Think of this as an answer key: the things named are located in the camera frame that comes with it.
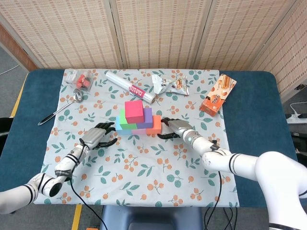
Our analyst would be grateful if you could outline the white power cable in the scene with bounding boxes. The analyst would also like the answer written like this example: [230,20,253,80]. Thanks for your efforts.
[289,102,307,115]

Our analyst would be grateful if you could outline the clear bag red items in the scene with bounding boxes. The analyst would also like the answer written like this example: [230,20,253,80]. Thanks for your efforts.
[64,69,95,93]

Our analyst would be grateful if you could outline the crumpled snack bag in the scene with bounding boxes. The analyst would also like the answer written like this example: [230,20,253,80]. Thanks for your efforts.
[151,74,190,96]

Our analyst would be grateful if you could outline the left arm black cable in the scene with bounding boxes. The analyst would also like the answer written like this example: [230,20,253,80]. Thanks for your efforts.
[69,140,108,230]

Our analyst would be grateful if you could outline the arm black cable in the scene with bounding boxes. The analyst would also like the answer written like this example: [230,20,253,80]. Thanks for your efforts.
[69,140,108,230]
[205,170,223,230]

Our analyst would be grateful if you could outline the orange cube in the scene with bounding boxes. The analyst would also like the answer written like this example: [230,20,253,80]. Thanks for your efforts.
[145,115,162,135]

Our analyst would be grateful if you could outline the purple cube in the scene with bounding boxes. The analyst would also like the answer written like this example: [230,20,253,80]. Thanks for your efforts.
[136,107,154,129]

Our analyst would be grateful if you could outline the black equipment frame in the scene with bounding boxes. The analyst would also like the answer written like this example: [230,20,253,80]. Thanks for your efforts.
[0,116,14,136]
[289,130,307,166]

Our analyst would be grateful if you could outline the plastic wrap roll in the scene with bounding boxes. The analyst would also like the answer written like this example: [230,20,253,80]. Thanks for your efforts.
[105,70,156,104]

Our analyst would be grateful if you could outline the green cube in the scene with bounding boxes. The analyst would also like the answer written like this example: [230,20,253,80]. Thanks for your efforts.
[119,109,139,130]

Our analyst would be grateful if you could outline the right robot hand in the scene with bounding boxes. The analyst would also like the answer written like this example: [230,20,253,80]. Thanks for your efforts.
[157,117,195,140]

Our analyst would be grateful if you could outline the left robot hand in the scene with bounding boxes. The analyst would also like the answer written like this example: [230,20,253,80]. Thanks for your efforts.
[79,121,118,151]

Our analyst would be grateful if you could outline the red cube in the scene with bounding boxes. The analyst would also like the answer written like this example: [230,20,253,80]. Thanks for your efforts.
[124,100,145,124]

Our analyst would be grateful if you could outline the floral tablecloth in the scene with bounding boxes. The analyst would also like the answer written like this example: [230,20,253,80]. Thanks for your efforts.
[33,69,240,208]

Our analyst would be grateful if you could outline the blue cube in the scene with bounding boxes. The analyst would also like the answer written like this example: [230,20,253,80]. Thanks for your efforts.
[115,115,133,135]

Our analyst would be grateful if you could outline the black floor cable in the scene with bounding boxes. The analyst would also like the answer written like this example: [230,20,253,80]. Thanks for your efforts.
[203,207,239,230]

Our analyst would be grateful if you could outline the metal ladle spoon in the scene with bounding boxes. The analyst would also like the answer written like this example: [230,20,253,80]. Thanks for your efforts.
[37,88,84,126]

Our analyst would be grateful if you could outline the orange biscuit box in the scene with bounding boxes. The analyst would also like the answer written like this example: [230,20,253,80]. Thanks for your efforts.
[199,73,237,117]

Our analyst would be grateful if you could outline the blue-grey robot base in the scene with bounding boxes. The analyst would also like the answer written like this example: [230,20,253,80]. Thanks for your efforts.
[99,206,203,230]

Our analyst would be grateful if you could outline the bamboo folding screen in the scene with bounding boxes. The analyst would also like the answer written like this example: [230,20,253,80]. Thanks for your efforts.
[0,0,307,101]

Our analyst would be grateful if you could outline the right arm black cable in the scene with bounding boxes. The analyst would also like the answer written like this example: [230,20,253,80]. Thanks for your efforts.
[205,170,223,230]

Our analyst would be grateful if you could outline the white power strip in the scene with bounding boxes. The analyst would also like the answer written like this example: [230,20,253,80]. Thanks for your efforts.
[286,114,307,125]

